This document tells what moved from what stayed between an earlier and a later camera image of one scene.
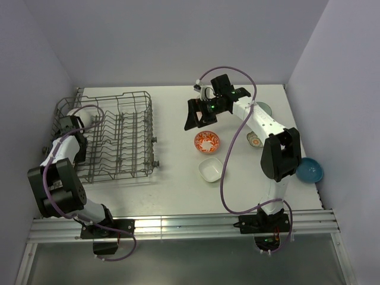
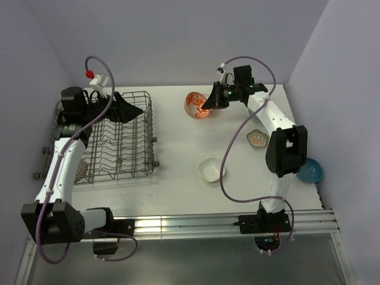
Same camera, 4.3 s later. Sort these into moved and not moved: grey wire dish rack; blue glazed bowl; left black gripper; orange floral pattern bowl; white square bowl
Moved: left black gripper; orange floral pattern bowl
Not moved: grey wire dish rack; blue glazed bowl; white square bowl
